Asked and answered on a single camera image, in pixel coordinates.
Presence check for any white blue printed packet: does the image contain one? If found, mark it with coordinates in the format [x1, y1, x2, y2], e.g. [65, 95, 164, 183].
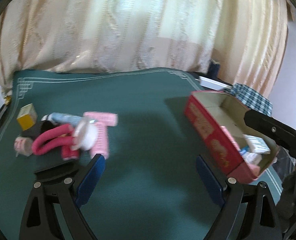
[243, 134, 270, 154]

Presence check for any black hair comb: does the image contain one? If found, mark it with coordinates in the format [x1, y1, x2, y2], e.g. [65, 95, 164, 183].
[34, 161, 80, 183]

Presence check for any white blue orange medicine box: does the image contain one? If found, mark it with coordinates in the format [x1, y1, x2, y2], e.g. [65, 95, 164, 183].
[239, 146, 262, 166]

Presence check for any pink foam bendy roller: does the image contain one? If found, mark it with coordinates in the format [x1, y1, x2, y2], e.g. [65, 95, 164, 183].
[32, 124, 80, 160]

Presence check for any silver blue tube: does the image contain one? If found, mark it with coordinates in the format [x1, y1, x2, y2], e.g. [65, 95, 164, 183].
[47, 112, 82, 127]

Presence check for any small pink hair roller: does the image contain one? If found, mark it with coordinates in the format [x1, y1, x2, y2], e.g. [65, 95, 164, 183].
[83, 112, 118, 160]

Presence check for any black dome cap object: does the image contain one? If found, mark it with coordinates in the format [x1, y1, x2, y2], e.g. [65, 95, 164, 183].
[21, 120, 58, 140]

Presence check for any gloved right hand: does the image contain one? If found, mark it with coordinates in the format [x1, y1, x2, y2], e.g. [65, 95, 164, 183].
[276, 168, 296, 234]

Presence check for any blue plaid folded cloth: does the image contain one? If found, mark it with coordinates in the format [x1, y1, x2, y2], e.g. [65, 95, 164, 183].
[223, 83, 273, 116]

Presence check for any black white panda figurine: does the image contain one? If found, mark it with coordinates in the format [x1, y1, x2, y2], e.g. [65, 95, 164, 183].
[41, 114, 56, 125]

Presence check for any yellow small box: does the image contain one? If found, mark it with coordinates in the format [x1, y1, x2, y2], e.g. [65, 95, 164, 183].
[16, 103, 38, 131]

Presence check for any green table mat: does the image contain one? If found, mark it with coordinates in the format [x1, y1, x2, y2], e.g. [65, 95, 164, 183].
[0, 69, 219, 239]

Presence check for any white power strip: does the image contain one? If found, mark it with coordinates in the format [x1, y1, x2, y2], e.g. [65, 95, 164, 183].
[199, 76, 232, 90]

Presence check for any dark blue thread spool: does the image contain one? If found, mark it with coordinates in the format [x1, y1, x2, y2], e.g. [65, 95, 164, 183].
[207, 59, 221, 79]

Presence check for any gold curtain tieback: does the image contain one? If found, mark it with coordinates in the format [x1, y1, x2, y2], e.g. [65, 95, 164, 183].
[4, 95, 12, 106]

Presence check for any beige patterned curtain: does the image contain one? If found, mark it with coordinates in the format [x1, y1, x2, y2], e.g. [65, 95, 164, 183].
[0, 0, 288, 96]

